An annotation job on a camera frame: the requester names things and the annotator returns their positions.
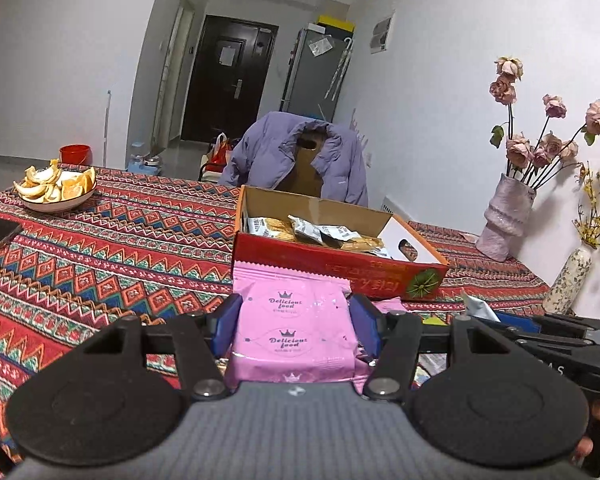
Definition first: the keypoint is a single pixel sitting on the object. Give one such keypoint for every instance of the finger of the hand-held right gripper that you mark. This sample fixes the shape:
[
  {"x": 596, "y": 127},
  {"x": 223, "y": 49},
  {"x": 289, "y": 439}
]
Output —
[
  {"x": 517, "y": 321},
  {"x": 555, "y": 346}
]

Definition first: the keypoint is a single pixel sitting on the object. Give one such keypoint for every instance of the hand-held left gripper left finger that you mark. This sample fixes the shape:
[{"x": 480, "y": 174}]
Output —
[{"x": 226, "y": 327}]

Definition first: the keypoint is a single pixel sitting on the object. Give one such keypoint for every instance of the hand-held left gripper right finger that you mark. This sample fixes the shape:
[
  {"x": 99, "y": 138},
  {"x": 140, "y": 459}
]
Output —
[{"x": 364, "y": 322}]

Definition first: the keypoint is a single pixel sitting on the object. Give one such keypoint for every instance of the grey white snack packet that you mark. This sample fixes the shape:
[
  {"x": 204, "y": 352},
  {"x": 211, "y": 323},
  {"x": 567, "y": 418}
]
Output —
[{"x": 480, "y": 307}]

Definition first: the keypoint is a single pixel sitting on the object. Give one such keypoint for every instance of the red cardboard box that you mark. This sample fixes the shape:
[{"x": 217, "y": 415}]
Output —
[{"x": 330, "y": 272}]

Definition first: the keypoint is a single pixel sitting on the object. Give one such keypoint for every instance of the pink snack packet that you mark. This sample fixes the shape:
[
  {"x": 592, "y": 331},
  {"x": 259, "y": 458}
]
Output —
[{"x": 290, "y": 320}]

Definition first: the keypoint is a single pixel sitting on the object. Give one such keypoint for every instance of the white black-print snack packet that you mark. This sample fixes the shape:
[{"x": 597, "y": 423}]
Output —
[
  {"x": 337, "y": 234},
  {"x": 262, "y": 225},
  {"x": 305, "y": 227}
]

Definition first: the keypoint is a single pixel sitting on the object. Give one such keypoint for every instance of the white floral vase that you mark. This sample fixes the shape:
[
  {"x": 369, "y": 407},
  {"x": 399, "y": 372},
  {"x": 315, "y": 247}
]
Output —
[{"x": 570, "y": 280}]

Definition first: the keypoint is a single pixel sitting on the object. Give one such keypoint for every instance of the pink textured vase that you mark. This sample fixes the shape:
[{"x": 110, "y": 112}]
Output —
[{"x": 505, "y": 215}]

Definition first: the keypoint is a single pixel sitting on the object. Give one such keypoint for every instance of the brown chair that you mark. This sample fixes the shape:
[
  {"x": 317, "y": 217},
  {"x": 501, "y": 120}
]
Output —
[{"x": 305, "y": 165}]

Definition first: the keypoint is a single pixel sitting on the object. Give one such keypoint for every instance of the dried pink roses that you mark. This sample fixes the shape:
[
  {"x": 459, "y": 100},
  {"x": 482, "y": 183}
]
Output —
[{"x": 530, "y": 147}]

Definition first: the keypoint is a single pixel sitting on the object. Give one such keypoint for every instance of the purple puffer jacket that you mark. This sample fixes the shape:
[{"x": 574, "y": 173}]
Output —
[{"x": 260, "y": 155}]

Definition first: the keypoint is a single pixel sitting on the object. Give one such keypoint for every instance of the red bag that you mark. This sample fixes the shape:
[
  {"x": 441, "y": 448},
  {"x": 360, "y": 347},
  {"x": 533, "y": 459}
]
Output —
[{"x": 221, "y": 150}]

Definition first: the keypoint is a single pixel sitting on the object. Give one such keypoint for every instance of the clear plastic water bottle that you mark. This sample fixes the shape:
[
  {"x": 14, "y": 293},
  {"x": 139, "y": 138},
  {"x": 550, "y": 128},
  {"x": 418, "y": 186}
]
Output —
[{"x": 137, "y": 160}]

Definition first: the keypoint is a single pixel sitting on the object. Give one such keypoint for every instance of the white bowl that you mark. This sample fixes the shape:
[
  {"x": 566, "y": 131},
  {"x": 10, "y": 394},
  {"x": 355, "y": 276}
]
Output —
[{"x": 55, "y": 205}]

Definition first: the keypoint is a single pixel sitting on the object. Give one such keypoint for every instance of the pile of orange peels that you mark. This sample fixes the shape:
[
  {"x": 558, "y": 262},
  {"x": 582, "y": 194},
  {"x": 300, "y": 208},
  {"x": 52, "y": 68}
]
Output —
[{"x": 50, "y": 185}]

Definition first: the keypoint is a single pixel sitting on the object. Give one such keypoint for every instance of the red bucket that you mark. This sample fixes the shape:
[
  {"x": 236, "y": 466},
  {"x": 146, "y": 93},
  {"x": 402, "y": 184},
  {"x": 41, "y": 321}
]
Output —
[{"x": 75, "y": 155}]

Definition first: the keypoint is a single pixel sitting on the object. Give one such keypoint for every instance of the black entrance door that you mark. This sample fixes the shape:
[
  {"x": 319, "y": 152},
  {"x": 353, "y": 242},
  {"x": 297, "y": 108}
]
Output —
[{"x": 225, "y": 95}]

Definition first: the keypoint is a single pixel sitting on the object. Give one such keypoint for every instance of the grey refrigerator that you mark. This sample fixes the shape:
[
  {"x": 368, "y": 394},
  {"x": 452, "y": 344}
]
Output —
[{"x": 310, "y": 80}]

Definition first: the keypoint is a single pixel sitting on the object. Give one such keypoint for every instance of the clear folded umbrella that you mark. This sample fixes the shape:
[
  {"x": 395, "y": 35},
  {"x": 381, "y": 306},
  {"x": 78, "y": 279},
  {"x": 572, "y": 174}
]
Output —
[{"x": 340, "y": 70}]

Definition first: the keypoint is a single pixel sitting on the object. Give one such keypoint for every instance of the white interior door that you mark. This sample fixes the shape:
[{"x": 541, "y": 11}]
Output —
[{"x": 172, "y": 75}]

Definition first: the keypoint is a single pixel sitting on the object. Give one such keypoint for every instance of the white paper notice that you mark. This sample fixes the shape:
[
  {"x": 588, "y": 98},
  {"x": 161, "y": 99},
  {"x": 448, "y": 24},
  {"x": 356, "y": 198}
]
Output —
[{"x": 227, "y": 56}]

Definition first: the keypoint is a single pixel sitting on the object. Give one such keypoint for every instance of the clear plastic pouch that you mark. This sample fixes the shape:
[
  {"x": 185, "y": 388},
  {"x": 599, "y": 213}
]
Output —
[{"x": 321, "y": 46}]

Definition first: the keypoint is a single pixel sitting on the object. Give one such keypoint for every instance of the white electrical panel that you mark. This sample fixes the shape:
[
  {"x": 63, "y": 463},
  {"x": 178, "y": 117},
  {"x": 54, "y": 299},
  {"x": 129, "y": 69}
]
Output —
[{"x": 381, "y": 32}]

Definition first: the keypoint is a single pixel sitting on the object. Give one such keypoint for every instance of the yellow box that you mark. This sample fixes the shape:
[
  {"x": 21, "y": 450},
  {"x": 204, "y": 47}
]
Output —
[{"x": 336, "y": 22}]

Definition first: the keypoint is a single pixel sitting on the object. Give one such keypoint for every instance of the white wall heater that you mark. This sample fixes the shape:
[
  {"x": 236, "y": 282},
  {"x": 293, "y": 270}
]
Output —
[{"x": 394, "y": 206}]

